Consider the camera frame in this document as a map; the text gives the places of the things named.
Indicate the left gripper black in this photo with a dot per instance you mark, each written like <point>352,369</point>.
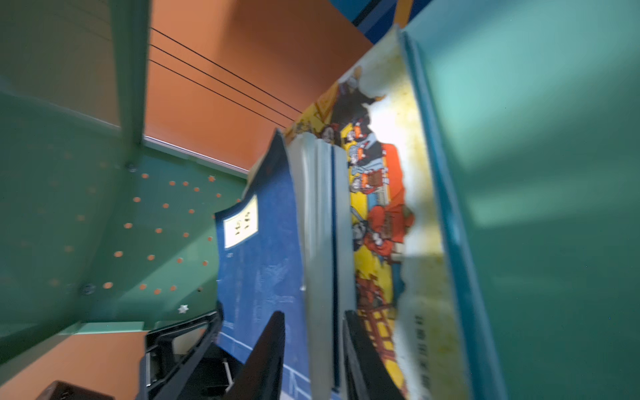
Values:
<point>173,365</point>

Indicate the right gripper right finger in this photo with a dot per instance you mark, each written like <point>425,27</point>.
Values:
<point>366,376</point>

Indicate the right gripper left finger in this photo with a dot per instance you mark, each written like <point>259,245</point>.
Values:
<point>261,375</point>

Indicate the yellow Chinese history picture book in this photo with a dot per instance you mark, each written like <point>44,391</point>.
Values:
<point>403,293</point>

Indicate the dark blue book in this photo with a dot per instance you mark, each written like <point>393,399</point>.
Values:
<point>321,182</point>
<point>261,269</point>

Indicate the light blue book underneath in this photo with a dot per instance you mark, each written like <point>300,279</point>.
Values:
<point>484,369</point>

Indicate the green desktop shelf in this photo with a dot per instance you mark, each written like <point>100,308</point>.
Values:
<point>127,125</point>

